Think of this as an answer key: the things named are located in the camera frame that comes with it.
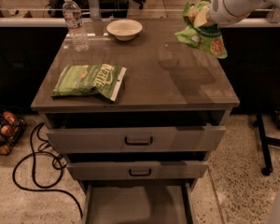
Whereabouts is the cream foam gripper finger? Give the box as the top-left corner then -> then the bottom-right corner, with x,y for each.
194,7 -> 213,28

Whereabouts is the green snack bag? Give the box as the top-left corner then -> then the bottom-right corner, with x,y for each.
175,1 -> 228,59

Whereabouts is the green Kettle chip bag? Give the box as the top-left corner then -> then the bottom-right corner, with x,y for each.
51,63 -> 126,102

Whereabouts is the grey drawer cabinet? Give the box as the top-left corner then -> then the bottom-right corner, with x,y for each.
30,18 -> 241,224

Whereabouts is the top grey drawer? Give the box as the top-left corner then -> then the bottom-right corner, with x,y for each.
48,111 -> 225,153

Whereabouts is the grey drawer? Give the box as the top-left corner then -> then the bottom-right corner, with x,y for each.
81,180 -> 197,224
68,152 -> 207,181
48,111 -> 225,153

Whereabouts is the middle grey drawer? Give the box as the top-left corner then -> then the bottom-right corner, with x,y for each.
68,152 -> 207,181

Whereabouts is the bottom grey drawer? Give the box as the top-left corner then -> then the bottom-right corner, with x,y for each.
81,180 -> 197,224

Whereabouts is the white bowl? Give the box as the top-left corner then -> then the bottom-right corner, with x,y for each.
106,19 -> 143,41

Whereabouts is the clear plastic water bottle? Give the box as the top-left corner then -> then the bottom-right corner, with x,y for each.
63,0 -> 89,52

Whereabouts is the black stand leg with caster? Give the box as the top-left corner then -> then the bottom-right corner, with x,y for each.
253,114 -> 280,175

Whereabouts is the black top drawer handle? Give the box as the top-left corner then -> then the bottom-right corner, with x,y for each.
124,136 -> 154,147

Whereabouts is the black drawer handle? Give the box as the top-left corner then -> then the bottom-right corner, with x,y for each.
124,136 -> 154,147
128,168 -> 152,177

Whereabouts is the black middle drawer handle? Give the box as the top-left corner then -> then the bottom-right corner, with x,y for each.
128,168 -> 152,177

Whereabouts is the black floor cable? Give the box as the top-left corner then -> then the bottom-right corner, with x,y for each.
11,122 -> 84,219

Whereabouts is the black wire basket with items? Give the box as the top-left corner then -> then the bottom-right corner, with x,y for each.
0,110 -> 27,155

